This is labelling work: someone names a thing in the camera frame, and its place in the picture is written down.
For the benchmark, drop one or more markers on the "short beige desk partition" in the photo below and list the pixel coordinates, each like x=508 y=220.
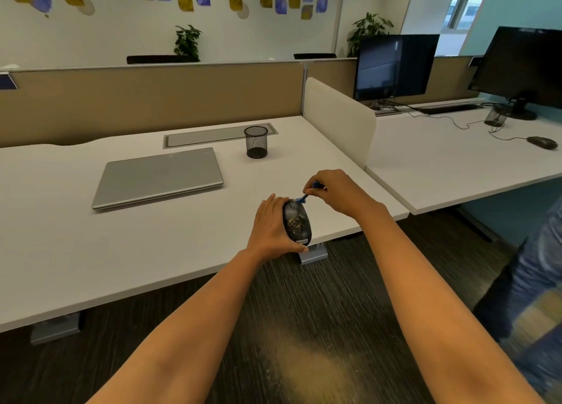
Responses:
x=333 y=76

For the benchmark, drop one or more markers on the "person's left hand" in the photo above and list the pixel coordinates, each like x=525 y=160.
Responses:
x=267 y=234

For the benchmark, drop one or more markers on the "person's right hand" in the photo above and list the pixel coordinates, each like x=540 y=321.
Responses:
x=344 y=193

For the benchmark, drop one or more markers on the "black speckled computer mouse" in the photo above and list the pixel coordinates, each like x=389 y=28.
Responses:
x=298 y=223

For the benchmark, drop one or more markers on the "person's left forearm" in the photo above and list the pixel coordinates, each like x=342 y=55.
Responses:
x=189 y=333

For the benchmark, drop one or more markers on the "person's left thumb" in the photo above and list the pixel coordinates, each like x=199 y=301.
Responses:
x=297 y=249

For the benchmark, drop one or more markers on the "dark desk foot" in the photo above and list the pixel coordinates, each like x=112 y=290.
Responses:
x=476 y=223

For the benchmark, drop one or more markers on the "black computer monitor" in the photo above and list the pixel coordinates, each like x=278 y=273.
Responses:
x=518 y=63
x=395 y=65

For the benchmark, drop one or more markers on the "person's right forearm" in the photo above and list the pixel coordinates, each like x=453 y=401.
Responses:
x=434 y=302

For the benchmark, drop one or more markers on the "small blue brush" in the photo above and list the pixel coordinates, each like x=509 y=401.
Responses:
x=302 y=197

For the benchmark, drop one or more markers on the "black mesh pen cup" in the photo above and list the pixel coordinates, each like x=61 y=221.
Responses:
x=256 y=142
x=497 y=116

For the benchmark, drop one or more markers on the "small green potted plant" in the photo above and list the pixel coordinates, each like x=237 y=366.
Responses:
x=188 y=43

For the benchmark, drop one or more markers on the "white desk divider panel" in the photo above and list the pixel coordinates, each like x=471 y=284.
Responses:
x=340 y=118

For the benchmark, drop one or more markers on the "large green potted plant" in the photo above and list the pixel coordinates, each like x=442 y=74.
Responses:
x=368 y=28

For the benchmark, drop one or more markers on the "black office chair back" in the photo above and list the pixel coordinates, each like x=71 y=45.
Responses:
x=314 y=56
x=158 y=59

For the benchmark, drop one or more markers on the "long beige desk partition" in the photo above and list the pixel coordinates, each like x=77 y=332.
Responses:
x=145 y=103

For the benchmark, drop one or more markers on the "person's right thumb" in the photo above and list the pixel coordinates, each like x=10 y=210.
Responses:
x=314 y=190

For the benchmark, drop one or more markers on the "person's blue jeans leg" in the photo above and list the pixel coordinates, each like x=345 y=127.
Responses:
x=533 y=294

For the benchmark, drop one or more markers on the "grey desk foot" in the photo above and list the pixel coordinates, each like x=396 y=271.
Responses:
x=57 y=329
x=314 y=255

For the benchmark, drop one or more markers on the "plain black computer mouse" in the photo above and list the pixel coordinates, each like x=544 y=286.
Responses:
x=542 y=143

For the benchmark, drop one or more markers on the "silver closed laptop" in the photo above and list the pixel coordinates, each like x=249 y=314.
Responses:
x=158 y=177

